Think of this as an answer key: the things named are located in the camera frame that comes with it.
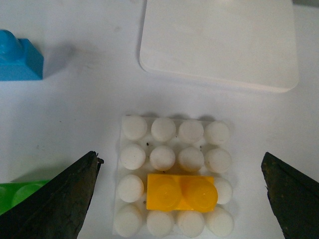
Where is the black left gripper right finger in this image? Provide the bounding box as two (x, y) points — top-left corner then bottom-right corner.
(261, 152), (319, 239)

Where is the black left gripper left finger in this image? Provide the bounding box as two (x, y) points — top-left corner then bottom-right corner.
(0, 151), (104, 239)

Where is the yellow two-stud toy block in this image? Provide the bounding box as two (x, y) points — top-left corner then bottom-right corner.
(146, 174), (218, 213)

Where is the green two-stud toy block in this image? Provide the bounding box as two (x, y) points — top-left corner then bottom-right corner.
(0, 180), (50, 215)

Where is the blue three-stud toy block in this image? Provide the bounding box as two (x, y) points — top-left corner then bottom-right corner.
(0, 29), (44, 81)

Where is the white lamp stand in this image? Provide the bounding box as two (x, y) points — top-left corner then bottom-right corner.
(139, 0), (299, 93)

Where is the white studded base plate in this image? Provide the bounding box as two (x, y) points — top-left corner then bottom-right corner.
(113, 115), (234, 239)

